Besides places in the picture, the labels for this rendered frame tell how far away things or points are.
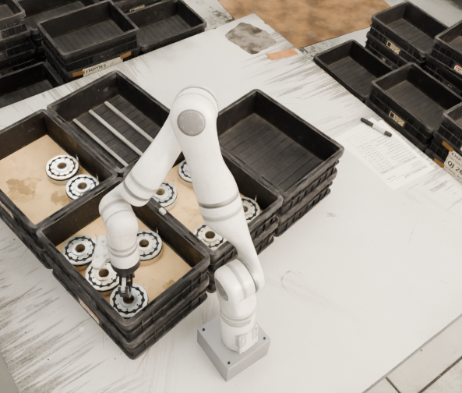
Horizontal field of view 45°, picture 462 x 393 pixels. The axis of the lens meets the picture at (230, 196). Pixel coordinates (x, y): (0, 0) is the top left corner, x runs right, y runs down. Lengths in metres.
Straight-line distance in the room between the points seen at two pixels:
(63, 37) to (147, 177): 1.90
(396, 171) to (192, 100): 1.22
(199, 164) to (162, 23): 2.19
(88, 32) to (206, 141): 1.99
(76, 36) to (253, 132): 1.32
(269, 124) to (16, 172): 0.87
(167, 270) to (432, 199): 1.00
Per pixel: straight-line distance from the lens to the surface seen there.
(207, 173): 1.13
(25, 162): 1.94
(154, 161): 1.18
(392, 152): 2.21
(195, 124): 1.08
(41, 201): 1.82
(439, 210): 2.09
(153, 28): 3.22
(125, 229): 1.24
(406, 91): 3.02
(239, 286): 1.28
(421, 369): 2.56
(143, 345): 1.63
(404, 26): 3.49
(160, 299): 1.46
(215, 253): 1.53
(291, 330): 1.70
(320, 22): 4.05
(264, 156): 1.90
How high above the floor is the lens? 2.22
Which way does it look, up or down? 51 degrees down
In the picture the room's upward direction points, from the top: 5 degrees clockwise
